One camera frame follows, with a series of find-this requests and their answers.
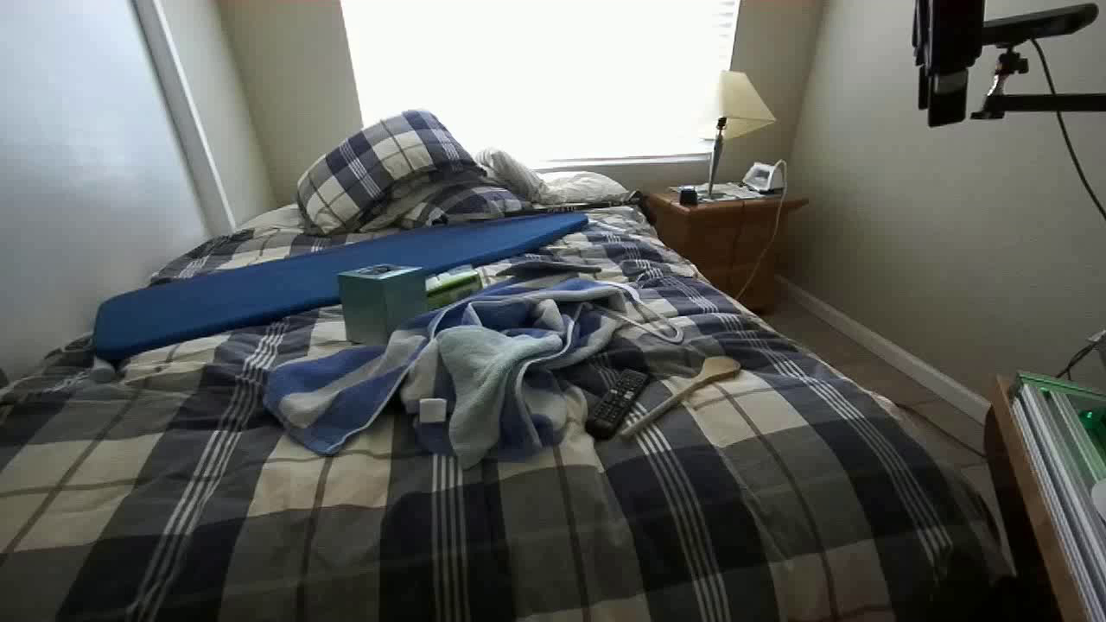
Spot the black camera on mount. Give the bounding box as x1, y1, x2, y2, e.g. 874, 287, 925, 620
980, 0, 1101, 51

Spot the black camera cable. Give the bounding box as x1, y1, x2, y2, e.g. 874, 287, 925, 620
1026, 39, 1106, 222

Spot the small green box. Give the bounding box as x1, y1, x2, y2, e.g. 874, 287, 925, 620
420, 267, 488, 311

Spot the table lamp cream shade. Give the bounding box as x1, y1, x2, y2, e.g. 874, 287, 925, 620
700, 68, 781, 199

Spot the green white framed board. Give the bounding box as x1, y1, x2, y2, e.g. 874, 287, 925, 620
1013, 369, 1106, 622

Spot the teal tissue box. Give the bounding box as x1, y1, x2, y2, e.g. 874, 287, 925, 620
335, 260, 429, 347

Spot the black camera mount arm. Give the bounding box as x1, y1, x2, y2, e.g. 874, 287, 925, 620
972, 46, 1106, 123

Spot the black remote control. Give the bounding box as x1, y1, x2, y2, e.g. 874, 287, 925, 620
584, 369, 653, 442

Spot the blue ironing board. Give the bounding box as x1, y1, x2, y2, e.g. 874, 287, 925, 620
89, 206, 589, 367

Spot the wooden nightstand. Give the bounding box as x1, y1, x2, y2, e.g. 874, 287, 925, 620
640, 185, 807, 319

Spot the wooden spoon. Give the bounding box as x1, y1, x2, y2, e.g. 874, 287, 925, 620
618, 354, 743, 442

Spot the blue beige plaid comforter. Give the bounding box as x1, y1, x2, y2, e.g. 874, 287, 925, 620
0, 205, 1017, 622

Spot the blue white striped towel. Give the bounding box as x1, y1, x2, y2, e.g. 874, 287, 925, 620
260, 274, 642, 462

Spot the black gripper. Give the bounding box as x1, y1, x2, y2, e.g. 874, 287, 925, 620
912, 0, 987, 130

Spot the light blue towel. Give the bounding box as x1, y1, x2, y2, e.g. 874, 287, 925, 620
435, 321, 565, 470

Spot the thin grey cable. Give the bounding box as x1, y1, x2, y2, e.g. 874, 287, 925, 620
1053, 324, 1106, 381

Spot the blue white plaid pillow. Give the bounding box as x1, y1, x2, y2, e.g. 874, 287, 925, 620
292, 108, 529, 240

